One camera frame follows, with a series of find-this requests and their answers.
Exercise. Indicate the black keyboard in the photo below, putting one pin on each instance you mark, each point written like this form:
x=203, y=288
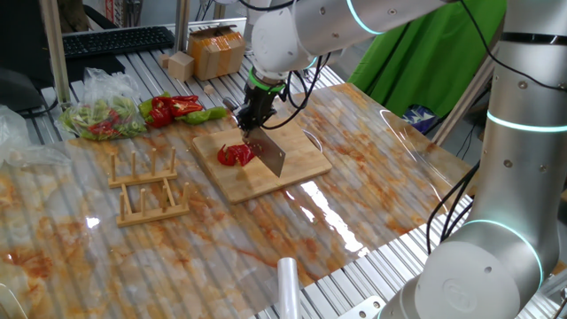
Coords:
x=115, y=41

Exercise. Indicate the marble pattern plastic mat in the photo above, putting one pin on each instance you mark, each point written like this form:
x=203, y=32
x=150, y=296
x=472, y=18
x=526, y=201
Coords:
x=354, y=146

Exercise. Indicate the large green pepper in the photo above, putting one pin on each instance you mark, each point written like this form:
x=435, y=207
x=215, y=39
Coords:
x=201, y=116

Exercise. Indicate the empty clear plastic bag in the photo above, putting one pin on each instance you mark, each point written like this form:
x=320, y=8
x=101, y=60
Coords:
x=22, y=142

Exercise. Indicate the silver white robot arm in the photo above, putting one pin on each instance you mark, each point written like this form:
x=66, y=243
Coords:
x=509, y=177

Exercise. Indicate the large wooden cube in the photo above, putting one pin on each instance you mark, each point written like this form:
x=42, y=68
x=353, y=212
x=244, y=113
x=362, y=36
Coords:
x=180, y=66

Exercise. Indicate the white plastic roll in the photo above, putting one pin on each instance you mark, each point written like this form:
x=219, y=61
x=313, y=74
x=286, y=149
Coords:
x=289, y=288

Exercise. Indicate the bamboo cutting board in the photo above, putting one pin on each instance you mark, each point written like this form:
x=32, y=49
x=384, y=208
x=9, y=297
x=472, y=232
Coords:
x=301, y=159

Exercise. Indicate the taped cardboard box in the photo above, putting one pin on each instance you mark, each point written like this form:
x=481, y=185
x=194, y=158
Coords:
x=217, y=53

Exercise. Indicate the small green pepper piece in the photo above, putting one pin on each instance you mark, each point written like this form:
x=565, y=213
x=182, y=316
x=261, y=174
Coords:
x=145, y=107

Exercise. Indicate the blue patterned bag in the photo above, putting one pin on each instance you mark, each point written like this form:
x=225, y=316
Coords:
x=418, y=119

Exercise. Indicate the dark red pepper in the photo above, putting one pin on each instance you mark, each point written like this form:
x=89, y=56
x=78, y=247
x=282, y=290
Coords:
x=184, y=98

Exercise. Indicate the aluminium frame post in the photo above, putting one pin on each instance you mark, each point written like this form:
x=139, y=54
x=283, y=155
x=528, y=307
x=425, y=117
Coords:
x=460, y=106
x=182, y=26
x=55, y=53

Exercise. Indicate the small wooden cube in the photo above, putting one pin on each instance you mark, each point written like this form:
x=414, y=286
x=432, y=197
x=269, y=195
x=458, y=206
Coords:
x=164, y=60

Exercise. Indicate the cut red chili slice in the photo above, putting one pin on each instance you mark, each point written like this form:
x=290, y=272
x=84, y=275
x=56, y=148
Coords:
x=225, y=156

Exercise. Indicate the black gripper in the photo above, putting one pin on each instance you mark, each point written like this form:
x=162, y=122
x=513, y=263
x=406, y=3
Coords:
x=262, y=106

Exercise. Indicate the bag of chopped peppers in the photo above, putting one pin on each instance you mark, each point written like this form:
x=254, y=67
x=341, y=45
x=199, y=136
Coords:
x=102, y=119

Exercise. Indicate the wooden peg rack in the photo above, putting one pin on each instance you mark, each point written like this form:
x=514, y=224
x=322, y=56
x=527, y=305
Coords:
x=146, y=215

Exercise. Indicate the red pepper piece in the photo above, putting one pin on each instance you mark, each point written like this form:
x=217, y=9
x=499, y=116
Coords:
x=243, y=155

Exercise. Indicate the black office chair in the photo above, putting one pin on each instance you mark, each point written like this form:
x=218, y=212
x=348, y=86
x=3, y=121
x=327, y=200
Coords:
x=17, y=88

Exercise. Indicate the tiny wooden cube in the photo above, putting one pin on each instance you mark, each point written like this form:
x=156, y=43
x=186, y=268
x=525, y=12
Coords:
x=208, y=89

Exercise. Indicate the steel cleaver knife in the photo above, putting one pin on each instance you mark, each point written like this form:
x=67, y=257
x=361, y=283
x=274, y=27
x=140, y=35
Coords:
x=270, y=153

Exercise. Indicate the green cloth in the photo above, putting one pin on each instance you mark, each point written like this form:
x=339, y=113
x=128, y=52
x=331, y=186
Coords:
x=429, y=66

